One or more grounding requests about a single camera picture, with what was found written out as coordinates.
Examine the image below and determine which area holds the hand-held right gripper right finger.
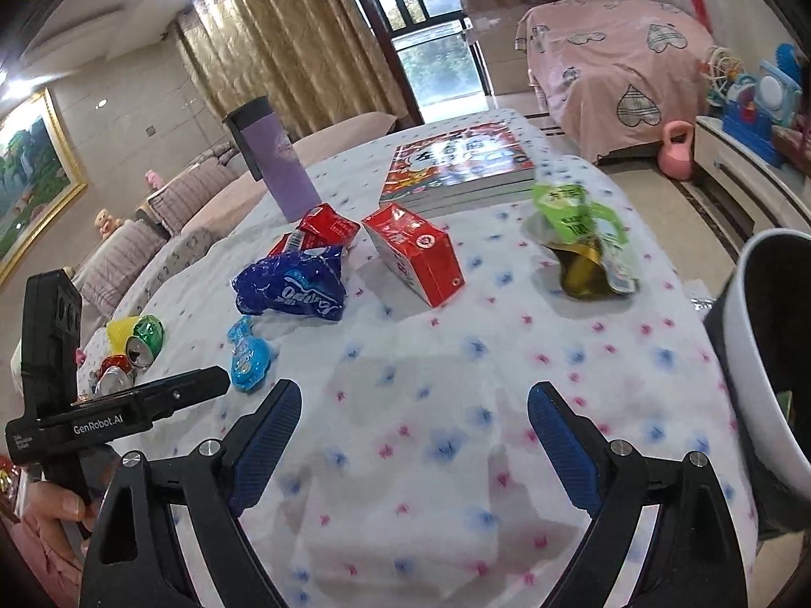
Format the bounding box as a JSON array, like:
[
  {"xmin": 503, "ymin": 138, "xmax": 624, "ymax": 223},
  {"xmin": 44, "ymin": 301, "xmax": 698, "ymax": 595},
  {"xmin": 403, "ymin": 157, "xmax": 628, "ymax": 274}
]
[{"xmin": 527, "ymin": 381, "xmax": 758, "ymax": 608}]

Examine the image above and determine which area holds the colourful book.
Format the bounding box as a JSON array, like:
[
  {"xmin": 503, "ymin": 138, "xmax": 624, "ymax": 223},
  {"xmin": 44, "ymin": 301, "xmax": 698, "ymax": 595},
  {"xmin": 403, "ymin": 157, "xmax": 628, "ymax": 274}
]
[{"xmin": 378, "ymin": 123, "xmax": 537, "ymax": 214}]

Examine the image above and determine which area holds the framed landscape painting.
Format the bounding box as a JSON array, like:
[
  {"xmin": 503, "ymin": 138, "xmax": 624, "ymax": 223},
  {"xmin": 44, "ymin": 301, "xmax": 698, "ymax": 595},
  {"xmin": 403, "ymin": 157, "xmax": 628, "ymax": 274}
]
[{"xmin": 0, "ymin": 88, "xmax": 89, "ymax": 281}]

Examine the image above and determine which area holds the ferris wheel toy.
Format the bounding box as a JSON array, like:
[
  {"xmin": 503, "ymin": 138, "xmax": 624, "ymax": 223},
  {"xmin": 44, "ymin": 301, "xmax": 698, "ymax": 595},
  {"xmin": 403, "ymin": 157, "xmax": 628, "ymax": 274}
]
[{"xmin": 703, "ymin": 44, "xmax": 743, "ymax": 110}]

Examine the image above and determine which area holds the white floral tablecloth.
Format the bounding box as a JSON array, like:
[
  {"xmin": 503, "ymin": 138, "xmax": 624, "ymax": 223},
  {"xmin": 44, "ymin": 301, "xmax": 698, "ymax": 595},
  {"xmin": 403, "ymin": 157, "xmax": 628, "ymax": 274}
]
[{"xmin": 82, "ymin": 109, "xmax": 759, "ymax": 608}]

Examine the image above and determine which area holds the pink kettlebell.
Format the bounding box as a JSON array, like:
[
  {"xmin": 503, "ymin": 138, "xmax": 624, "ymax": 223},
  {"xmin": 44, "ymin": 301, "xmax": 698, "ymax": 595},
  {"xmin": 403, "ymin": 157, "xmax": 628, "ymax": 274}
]
[{"xmin": 658, "ymin": 120, "xmax": 695, "ymax": 180}]

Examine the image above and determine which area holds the white trash bin black liner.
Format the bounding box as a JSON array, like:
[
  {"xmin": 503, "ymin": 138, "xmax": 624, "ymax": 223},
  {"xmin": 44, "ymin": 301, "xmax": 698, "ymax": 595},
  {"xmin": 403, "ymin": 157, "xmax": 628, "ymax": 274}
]
[{"xmin": 708, "ymin": 228, "xmax": 811, "ymax": 541}]

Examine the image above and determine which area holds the white television cabinet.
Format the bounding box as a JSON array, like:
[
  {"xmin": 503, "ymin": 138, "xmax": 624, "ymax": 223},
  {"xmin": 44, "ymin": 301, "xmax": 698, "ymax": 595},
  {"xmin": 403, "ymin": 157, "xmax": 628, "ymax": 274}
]
[{"xmin": 693, "ymin": 113, "xmax": 811, "ymax": 243}]

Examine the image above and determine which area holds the green crushed can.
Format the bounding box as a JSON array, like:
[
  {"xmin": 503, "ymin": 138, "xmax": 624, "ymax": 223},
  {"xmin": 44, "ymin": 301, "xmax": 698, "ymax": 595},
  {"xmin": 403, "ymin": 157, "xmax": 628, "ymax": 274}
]
[{"xmin": 126, "ymin": 315, "xmax": 165, "ymax": 369}]

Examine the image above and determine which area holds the beige plush toy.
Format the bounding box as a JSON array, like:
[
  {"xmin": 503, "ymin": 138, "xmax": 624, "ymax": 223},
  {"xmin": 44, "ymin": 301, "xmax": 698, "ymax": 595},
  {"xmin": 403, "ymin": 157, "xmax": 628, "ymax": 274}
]
[{"xmin": 94, "ymin": 208, "xmax": 126, "ymax": 240}]

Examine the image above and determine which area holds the purple thermos bottle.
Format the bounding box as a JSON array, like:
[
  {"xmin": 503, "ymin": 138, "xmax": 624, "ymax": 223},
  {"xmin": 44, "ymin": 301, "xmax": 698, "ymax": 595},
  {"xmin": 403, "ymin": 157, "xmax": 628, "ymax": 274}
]
[{"xmin": 221, "ymin": 95, "xmax": 321, "ymax": 222}]

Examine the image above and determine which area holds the blue bone-shaped packet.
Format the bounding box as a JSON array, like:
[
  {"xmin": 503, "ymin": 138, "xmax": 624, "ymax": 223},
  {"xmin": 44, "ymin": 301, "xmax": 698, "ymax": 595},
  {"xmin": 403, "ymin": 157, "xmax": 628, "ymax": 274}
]
[{"xmin": 226, "ymin": 315, "xmax": 275, "ymax": 392}]

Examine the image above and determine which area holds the green juice carton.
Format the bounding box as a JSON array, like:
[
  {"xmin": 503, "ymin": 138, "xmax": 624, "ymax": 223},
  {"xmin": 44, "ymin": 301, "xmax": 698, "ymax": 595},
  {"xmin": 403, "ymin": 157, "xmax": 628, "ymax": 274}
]
[{"xmin": 776, "ymin": 389, "xmax": 797, "ymax": 439}]

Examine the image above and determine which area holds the blue snack wrapper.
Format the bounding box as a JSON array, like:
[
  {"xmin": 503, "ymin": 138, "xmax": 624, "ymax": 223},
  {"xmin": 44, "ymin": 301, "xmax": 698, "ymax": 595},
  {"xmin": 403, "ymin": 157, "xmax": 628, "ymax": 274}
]
[{"xmin": 231, "ymin": 246, "xmax": 349, "ymax": 324}]

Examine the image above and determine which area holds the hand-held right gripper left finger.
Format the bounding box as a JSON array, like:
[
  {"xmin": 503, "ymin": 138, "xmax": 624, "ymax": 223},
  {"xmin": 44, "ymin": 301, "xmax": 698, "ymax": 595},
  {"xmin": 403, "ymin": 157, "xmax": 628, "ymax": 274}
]
[{"xmin": 81, "ymin": 378, "xmax": 304, "ymax": 608}]

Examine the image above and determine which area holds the pink heart print cover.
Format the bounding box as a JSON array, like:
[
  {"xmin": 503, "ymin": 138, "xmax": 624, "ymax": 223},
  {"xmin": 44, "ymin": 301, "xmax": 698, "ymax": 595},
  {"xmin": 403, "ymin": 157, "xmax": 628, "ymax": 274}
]
[{"xmin": 513, "ymin": 0, "xmax": 718, "ymax": 164}]

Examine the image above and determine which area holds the red crushed can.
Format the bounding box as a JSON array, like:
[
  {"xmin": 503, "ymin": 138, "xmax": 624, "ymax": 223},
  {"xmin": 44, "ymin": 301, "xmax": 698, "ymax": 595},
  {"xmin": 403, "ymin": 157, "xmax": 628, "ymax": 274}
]
[{"xmin": 94, "ymin": 357, "xmax": 138, "ymax": 401}]

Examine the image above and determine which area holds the red snack wrapper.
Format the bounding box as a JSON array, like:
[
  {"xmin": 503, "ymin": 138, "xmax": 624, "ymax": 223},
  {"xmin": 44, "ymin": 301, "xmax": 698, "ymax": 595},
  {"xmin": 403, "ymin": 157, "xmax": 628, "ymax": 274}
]
[{"xmin": 272, "ymin": 202, "xmax": 359, "ymax": 262}]

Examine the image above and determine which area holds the person's left hand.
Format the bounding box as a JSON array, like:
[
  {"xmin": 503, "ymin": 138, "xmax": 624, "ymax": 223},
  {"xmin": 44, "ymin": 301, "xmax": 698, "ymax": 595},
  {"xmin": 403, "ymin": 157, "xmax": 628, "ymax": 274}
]
[{"xmin": 19, "ymin": 481, "xmax": 97, "ymax": 577}]

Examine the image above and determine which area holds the red milk carton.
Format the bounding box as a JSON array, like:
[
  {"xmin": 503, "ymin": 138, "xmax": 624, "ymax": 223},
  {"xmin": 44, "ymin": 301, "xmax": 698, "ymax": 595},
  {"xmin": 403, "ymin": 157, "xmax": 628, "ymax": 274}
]
[{"xmin": 360, "ymin": 201, "xmax": 466, "ymax": 309}]

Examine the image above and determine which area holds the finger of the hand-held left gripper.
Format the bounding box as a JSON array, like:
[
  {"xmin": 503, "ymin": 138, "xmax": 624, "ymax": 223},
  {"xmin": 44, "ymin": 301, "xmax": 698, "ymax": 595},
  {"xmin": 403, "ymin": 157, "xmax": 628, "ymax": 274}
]
[{"xmin": 134, "ymin": 366, "xmax": 233, "ymax": 424}]

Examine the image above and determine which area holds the blue toy machine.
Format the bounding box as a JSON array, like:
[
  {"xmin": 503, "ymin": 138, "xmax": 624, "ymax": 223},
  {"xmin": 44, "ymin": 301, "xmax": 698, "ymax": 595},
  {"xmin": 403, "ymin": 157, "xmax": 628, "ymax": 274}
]
[{"xmin": 721, "ymin": 59, "xmax": 803, "ymax": 167}]

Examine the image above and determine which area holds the pink sofa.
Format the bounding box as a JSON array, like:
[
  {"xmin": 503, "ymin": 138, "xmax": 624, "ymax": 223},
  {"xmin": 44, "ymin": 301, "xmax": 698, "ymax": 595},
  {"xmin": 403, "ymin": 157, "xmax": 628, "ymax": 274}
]
[{"xmin": 68, "ymin": 110, "xmax": 398, "ymax": 325}]

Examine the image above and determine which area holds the striped cushion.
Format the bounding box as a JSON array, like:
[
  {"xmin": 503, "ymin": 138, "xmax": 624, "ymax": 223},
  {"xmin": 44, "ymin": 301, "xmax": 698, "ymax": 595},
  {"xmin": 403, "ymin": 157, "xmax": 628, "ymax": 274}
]
[
  {"xmin": 148, "ymin": 160, "xmax": 246, "ymax": 237},
  {"xmin": 75, "ymin": 218, "xmax": 170, "ymax": 319}
]

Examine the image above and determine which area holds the golden curtain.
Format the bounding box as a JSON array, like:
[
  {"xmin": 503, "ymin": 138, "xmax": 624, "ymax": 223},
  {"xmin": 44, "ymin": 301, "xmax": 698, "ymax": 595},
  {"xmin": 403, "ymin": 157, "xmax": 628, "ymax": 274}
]
[{"xmin": 173, "ymin": 0, "xmax": 423, "ymax": 141}]

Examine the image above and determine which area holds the green jelly pouch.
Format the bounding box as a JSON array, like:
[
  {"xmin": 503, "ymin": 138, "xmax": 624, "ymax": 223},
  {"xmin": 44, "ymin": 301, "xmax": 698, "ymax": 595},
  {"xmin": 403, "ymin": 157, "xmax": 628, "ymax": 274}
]
[{"xmin": 530, "ymin": 181, "xmax": 640, "ymax": 300}]

